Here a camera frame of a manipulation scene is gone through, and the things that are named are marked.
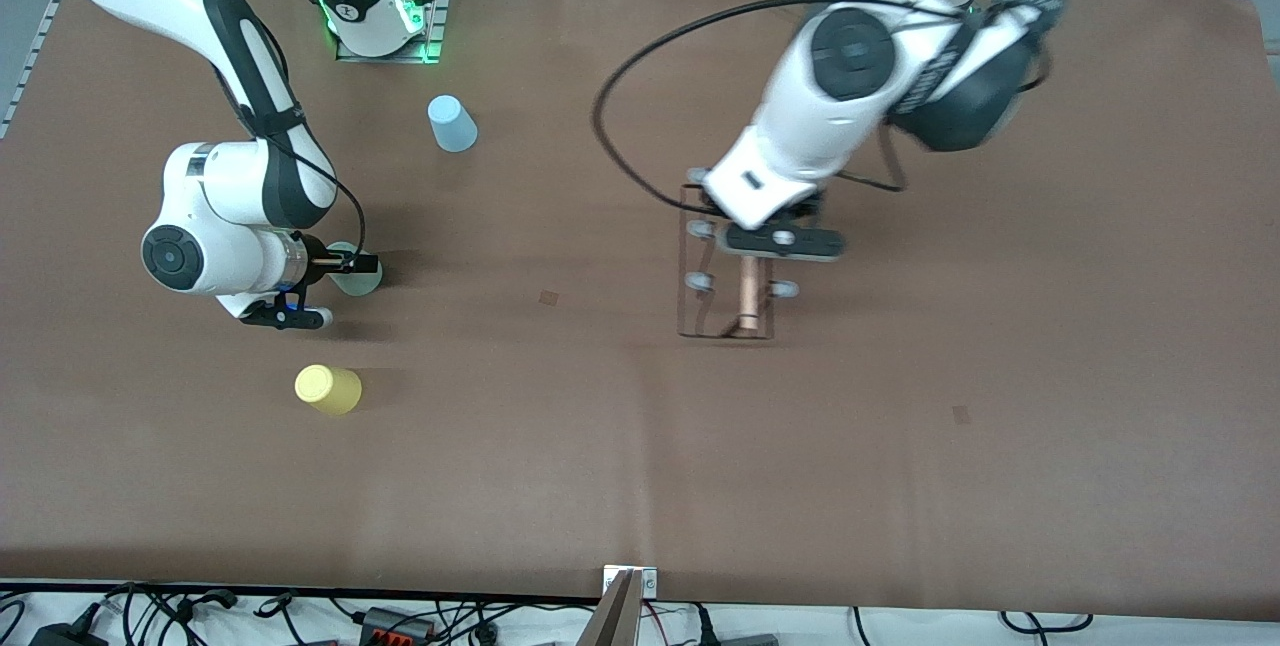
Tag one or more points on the black power adapter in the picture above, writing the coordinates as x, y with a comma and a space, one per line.
65, 636

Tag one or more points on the small metal mounting bracket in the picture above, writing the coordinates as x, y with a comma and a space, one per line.
650, 583

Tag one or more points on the pale green plastic cup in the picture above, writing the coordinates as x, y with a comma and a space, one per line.
360, 284

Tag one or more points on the grey camera support pole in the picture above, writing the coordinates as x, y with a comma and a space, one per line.
615, 621

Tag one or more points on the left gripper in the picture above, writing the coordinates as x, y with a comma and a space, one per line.
800, 210

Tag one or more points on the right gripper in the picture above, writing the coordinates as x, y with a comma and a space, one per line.
318, 257

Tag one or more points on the yellow plastic cup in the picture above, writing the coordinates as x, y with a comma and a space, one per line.
328, 390

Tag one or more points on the black box with orange buttons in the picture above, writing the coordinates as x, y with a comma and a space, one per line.
395, 624

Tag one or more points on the perforated aluminium rail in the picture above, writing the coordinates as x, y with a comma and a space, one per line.
30, 56

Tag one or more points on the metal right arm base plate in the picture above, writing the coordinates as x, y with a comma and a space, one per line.
436, 26

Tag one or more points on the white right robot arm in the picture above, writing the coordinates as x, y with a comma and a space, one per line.
230, 206

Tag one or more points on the light blue plastic cup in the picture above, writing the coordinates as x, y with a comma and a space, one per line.
453, 126

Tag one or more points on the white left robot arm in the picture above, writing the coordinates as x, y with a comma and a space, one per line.
850, 56

